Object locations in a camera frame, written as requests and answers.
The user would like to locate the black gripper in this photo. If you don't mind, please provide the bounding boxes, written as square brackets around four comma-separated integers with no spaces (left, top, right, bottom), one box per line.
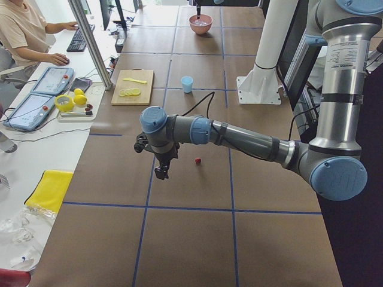
[134,133,180,180]
[195,0,202,19]

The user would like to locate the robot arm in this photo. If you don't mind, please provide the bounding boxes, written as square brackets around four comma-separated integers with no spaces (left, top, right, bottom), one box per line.
[134,1,382,201]
[187,0,224,19]

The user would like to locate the pile of ice cubes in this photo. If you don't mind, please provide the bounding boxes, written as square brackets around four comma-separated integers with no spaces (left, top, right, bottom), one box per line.
[191,17,209,26]

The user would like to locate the light blue cup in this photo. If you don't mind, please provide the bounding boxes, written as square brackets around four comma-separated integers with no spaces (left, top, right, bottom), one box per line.
[181,76,193,93]

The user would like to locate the person hand on mouse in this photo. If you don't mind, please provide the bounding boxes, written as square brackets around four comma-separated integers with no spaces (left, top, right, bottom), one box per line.
[48,53,68,66]

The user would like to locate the pink bowl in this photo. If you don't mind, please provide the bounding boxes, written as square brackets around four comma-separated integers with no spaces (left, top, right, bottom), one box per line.
[189,14,213,35]

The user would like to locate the lemon slices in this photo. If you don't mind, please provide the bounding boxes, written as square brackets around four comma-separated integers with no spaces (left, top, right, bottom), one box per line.
[118,88,141,97]

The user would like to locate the wooden cutting board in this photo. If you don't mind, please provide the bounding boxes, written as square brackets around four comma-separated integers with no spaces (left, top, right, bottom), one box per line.
[111,69,154,106]

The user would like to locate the yellow plastic knife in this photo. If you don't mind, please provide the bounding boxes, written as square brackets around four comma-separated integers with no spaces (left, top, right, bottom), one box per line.
[123,78,148,84]

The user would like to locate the white tray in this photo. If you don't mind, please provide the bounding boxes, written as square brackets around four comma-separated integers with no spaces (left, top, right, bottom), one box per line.
[56,104,98,123]

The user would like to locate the whole yellow lemon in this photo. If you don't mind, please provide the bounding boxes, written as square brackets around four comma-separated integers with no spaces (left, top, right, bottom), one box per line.
[73,94,87,106]

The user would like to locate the yellow cloth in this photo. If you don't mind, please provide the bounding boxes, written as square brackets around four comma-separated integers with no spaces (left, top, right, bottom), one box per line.
[24,170,74,213]

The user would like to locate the yellow tape roll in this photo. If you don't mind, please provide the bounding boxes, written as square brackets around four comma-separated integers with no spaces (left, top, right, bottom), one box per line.
[54,94,74,112]

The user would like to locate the black phone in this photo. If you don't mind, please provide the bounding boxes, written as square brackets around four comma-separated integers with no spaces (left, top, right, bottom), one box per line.
[69,78,93,92]

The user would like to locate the black keyboard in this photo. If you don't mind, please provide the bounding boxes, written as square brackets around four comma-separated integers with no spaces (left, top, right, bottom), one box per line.
[66,28,87,52]

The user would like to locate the upper teach pendant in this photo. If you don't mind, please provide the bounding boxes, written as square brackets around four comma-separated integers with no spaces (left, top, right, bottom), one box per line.
[31,67,74,96]

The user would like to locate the teach pendant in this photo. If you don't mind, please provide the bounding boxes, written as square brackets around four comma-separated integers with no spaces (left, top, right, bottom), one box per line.
[31,67,74,96]
[3,93,56,132]

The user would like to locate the lower teach pendant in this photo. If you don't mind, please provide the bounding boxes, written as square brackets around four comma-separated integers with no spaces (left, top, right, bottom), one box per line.
[3,93,56,132]

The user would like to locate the clear plastic bags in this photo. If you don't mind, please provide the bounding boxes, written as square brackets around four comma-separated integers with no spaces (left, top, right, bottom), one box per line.
[1,207,57,271]

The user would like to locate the person in beige shirt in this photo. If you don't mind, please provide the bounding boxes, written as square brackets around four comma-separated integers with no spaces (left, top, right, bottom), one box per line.
[1,1,77,74]

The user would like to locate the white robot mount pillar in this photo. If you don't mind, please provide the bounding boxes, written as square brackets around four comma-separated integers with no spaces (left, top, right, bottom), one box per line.
[236,0,299,105]

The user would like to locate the aluminium frame post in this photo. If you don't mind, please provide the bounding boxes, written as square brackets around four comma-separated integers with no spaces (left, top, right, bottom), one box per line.
[68,0,113,90]

